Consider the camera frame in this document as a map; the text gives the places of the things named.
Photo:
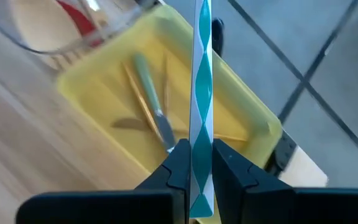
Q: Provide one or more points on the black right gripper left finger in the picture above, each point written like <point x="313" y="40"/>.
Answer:
<point x="104" y="208"/>

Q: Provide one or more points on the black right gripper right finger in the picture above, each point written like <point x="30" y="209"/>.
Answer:
<point x="291" y="205"/>

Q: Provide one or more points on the wooden chopstick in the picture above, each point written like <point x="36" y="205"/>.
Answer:
<point x="141" y="99"/>

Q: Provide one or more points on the silver table knife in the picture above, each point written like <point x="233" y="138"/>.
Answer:
<point x="201" y="93"/>

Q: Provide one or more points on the small wooden spork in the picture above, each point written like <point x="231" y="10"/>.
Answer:
<point x="42" y="25"/>

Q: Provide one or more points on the yellow plastic bin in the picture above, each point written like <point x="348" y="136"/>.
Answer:
<point x="104" y="93"/>

